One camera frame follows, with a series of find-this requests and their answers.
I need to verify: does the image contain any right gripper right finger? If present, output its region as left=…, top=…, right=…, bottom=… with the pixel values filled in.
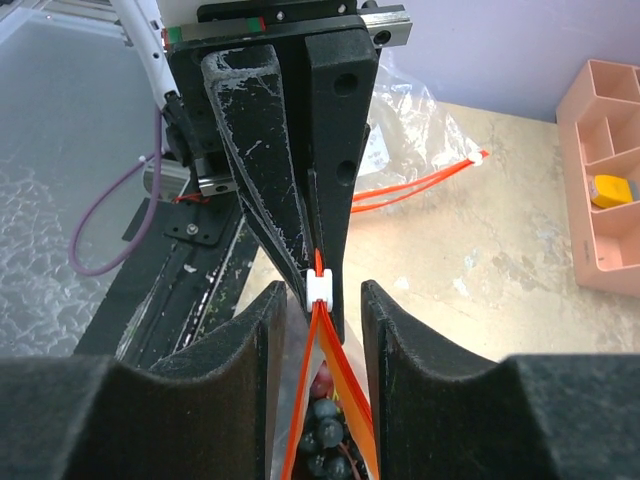
left=361, top=281, right=639, bottom=479

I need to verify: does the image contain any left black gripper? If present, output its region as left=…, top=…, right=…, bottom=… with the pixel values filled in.
left=163, top=1, right=411, bottom=339

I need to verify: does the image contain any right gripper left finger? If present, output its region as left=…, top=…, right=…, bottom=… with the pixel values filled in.
left=1, top=281, right=287, bottom=479

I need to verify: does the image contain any red grape bunch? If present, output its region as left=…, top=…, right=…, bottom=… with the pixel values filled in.
left=292, top=361, right=372, bottom=480

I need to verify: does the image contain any clear orange-zip bag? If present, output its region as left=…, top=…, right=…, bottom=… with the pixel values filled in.
left=270, top=250, right=380, bottom=479

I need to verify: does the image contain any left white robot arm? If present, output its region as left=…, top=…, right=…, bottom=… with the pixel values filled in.
left=113, top=1, right=412, bottom=331

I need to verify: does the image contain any yellow block in organizer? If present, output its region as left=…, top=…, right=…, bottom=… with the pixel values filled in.
left=589, top=175, right=634, bottom=209

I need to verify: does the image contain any orange desk file organizer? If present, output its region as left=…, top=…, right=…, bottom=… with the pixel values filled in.
left=556, top=59, right=639, bottom=296

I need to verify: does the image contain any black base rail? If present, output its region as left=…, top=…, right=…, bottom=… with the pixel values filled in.
left=74, top=193, right=257, bottom=369

